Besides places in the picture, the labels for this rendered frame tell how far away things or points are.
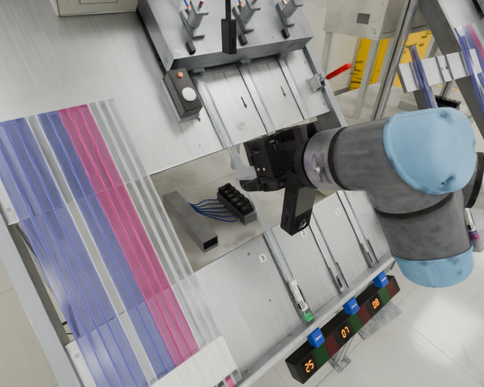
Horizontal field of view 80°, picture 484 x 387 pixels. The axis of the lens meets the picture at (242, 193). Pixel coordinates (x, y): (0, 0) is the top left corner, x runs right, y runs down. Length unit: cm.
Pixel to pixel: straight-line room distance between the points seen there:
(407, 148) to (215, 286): 37
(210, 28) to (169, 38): 9
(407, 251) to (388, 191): 8
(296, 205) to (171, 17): 38
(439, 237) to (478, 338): 140
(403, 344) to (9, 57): 155
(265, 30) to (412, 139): 45
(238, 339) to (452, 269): 35
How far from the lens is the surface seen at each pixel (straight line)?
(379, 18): 158
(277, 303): 58
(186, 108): 51
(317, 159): 34
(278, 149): 41
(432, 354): 157
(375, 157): 29
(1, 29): 61
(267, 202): 100
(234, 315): 54
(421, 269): 37
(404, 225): 33
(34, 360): 160
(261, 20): 67
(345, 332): 71
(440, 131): 28
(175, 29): 57
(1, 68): 57
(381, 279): 75
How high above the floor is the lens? 126
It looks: 38 degrees down
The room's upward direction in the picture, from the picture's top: straight up
